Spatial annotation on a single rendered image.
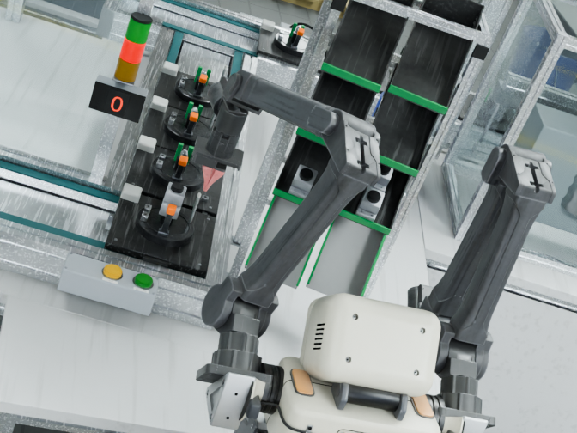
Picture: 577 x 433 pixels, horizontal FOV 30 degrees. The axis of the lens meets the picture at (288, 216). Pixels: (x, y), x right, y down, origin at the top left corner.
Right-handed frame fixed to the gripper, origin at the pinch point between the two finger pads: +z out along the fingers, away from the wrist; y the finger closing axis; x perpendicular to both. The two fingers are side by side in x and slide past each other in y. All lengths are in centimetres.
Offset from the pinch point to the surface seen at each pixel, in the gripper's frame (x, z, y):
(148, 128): -65, 27, 15
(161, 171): -41.7, 25.1, 8.8
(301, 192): -11.7, 0.9, -21.2
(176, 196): -17.4, 15.5, 4.4
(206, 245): -18.0, 26.4, -6.2
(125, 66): -29.0, -5.9, 24.3
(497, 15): -128, -15, -76
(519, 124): -78, -4, -82
